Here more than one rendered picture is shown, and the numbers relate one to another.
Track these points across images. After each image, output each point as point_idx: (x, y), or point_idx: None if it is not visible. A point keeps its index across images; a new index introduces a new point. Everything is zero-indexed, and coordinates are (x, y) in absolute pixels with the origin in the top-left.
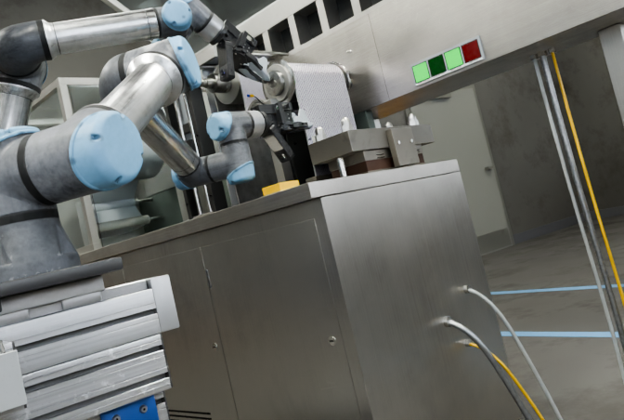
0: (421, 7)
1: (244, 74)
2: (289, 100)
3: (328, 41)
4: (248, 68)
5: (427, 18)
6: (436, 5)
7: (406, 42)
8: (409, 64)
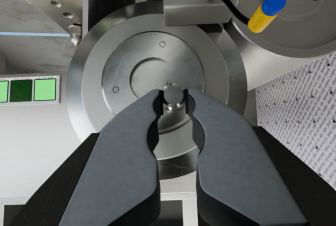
0: (22, 168)
1: (261, 150)
2: (116, 11)
3: (187, 183)
4: (197, 187)
5: (17, 152)
6: (0, 162)
7: (57, 133)
8: (61, 105)
